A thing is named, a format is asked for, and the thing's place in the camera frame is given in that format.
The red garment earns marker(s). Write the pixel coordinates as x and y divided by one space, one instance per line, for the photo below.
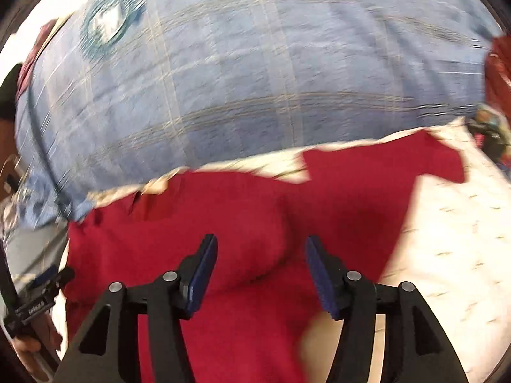
239 215

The person's left hand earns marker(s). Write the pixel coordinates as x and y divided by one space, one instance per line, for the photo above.
26 345

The multicoloured printed cloth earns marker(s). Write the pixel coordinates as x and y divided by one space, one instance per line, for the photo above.
489 127

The blue plaid blanket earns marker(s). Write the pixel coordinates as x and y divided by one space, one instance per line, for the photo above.
259 68

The bright red cloth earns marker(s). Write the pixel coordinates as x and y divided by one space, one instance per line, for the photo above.
499 72

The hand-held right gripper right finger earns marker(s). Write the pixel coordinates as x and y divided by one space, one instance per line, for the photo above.
321 279

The brown wooden furniture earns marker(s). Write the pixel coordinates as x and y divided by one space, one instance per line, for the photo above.
6 139

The dark red cloth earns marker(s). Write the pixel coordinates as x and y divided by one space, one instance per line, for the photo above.
36 48

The cream leaf-print bedsheet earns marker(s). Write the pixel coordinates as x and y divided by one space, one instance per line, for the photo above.
459 247

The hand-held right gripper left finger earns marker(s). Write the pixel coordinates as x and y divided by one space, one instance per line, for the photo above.
201 279

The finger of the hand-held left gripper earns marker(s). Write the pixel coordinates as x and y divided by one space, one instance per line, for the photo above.
56 281

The black cloth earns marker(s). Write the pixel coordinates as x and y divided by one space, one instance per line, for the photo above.
8 91

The grey cloth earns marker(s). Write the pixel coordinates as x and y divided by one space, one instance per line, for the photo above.
32 247

